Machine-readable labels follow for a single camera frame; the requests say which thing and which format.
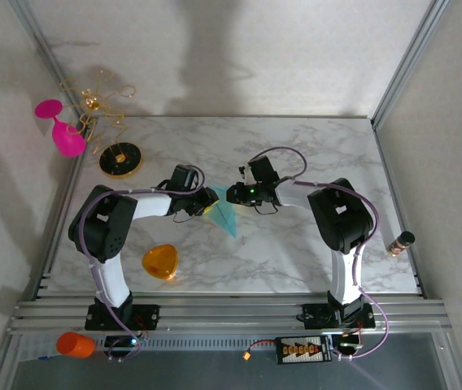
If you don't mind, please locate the orange triangular bowl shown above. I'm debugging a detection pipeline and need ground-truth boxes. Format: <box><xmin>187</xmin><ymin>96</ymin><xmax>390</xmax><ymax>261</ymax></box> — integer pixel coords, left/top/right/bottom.
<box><xmin>141</xmin><ymin>242</ymin><xmax>180</xmax><ymax>281</ymax></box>

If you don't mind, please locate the pink plastic wine glass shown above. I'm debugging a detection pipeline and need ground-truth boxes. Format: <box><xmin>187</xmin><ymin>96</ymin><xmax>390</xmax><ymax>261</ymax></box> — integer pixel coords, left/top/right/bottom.
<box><xmin>34</xmin><ymin>98</ymin><xmax>88</xmax><ymax>158</ymax></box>

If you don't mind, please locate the small black-capped spice bottle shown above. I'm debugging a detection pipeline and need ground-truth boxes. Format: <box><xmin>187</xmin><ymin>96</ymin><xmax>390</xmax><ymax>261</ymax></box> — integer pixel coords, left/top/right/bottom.
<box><xmin>385</xmin><ymin>230</ymin><xmax>416</xmax><ymax>257</ymax></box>

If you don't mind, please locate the small black controller board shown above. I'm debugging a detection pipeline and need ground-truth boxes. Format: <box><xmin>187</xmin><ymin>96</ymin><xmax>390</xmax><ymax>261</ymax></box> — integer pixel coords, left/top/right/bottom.
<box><xmin>104</xmin><ymin>333</ymin><xmax>150</xmax><ymax>361</ymax></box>
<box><xmin>332</xmin><ymin>331</ymin><xmax>364</xmax><ymax>354</ymax></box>

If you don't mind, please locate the black power distribution board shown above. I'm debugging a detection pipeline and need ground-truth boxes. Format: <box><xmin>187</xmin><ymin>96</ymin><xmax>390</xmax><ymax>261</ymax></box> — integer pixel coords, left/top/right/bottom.
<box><xmin>275</xmin><ymin>335</ymin><xmax>333</xmax><ymax>366</ymax></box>

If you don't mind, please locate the orange plastic cup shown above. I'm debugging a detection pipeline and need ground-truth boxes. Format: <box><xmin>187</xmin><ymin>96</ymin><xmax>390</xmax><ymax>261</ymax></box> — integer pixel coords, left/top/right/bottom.
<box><xmin>55</xmin><ymin>331</ymin><xmax>96</xmax><ymax>359</ymax></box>

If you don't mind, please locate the gold wire glass rack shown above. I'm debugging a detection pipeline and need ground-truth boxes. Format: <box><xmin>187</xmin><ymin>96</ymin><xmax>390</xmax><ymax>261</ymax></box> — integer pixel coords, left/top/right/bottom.
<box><xmin>59</xmin><ymin>69</ymin><xmax>143</xmax><ymax>180</ymax></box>

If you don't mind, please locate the wide aluminium mounting rail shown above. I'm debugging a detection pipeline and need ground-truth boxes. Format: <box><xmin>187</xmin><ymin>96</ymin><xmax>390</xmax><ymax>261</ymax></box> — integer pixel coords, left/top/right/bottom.
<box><xmin>9</xmin><ymin>298</ymin><xmax>450</xmax><ymax>336</ymax></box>

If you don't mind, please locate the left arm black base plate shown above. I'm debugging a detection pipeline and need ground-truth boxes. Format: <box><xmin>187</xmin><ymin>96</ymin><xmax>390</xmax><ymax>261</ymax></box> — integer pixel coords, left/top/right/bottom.
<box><xmin>84</xmin><ymin>302</ymin><xmax>161</xmax><ymax>332</ymax></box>

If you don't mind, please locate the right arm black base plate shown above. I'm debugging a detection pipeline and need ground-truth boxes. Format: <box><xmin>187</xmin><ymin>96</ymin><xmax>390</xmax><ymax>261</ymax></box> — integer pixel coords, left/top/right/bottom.
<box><xmin>302</xmin><ymin>302</ymin><xmax>377</xmax><ymax>331</ymax></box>

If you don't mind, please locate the grey slotted cable duct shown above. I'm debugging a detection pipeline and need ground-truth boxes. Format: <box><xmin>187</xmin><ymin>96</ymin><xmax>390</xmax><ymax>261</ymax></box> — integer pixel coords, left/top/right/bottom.
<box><xmin>96</xmin><ymin>333</ymin><xmax>338</xmax><ymax>351</ymax></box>

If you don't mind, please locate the red wire orange connector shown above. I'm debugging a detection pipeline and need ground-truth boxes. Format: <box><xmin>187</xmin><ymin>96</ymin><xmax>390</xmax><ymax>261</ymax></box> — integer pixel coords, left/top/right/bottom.
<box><xmin>242</xmin><ymin>340</ymin><xmax>279</xmax><ymax>362</ymax></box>

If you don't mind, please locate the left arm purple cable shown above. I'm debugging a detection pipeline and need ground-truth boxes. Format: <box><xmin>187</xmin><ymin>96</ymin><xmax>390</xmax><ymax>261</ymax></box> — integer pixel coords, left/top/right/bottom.
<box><xmin>78</xmin><ymin>164</ymin><xmax>206</xmax><ymax>363</ymax></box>

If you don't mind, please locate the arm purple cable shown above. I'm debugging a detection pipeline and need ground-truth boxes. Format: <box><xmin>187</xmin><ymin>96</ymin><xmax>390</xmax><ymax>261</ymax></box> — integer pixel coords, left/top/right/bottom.
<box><xmin>78</xmin><ymin>164</ymin><xmax>206</xmax><ymax>363</ymax></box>
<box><xmin>249</xmin><ymin>145</ymin><xmax>390</xmax><ymax>361</ymax></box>

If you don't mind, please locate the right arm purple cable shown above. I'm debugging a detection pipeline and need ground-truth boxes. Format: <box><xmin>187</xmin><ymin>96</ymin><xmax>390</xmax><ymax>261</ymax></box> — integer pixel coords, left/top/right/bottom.
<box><xmin>249</xmin><ymin>145</ymin><xmax>390</xmax><ymax>361</ymax></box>

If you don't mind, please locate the aluminium frame post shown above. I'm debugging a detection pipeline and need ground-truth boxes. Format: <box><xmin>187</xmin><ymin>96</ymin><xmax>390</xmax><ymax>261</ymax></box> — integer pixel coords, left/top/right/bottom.
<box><xmin>9</xmin><ymin>0</ymin><xmax>94</xmax><ymax>135</ymax></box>
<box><xmin>371</xmin><ymin>0</ymin><xmax>447</xmax><ymax>129</ymax></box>

